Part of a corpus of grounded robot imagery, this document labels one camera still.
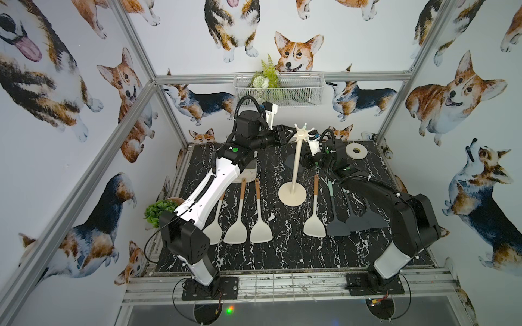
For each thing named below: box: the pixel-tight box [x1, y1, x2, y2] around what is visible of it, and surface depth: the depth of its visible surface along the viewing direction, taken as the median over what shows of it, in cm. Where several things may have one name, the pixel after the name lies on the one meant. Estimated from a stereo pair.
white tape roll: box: [345, 142, 369, 160], surface depth 120 cm
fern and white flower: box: [251, 52, 283, 89], surface depth 84 cm
